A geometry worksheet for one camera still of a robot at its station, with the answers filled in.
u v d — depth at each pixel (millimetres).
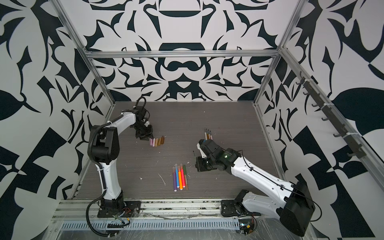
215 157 584
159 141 974
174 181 818
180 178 830
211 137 991
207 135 1016
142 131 908
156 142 968
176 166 870
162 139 991
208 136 1002
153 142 964
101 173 575
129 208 735
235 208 669
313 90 645
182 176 842
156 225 649
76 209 759
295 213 383
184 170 866
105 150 549
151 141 964
